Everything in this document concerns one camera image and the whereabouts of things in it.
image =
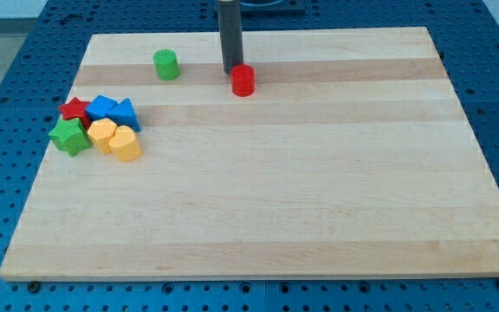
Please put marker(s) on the yellow hexagon block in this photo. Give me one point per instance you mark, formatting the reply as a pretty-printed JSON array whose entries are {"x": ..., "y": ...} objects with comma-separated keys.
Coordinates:
[{"x": 100, "y": 132}]

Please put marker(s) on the green cylinder block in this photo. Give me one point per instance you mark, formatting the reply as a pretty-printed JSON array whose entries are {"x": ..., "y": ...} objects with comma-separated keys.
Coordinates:
[{"x": 166, "y": 64}]

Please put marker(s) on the red cylinder block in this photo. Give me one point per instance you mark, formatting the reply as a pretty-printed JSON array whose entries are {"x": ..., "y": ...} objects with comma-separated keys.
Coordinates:
[{"x": 242, "y": 80}]

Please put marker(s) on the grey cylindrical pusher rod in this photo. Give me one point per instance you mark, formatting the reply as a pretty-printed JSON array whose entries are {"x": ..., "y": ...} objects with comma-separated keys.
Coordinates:
[{"x": 231, "y": 34}]

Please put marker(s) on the blue triangle block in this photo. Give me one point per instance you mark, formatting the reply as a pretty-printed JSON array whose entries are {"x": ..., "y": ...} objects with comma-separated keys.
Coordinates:
[{"x": 123, "y": 114}]

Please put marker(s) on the blue cube block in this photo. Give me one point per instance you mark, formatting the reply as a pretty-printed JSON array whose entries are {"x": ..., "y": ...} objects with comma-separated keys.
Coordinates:
[{"x": 99, "y": 107}]

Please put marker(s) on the wooden board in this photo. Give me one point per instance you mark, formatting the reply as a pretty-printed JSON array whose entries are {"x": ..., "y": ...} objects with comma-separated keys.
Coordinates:
[{"x": 353, "y": 159}]

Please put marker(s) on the green star block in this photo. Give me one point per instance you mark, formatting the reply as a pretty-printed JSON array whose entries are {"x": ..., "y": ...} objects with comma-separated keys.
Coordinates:
[{"x": 70, "y": 136}]

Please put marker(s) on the red star block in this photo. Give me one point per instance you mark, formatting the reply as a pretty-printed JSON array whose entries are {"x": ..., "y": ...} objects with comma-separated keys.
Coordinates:
[{"x": 76, "y": 108}]

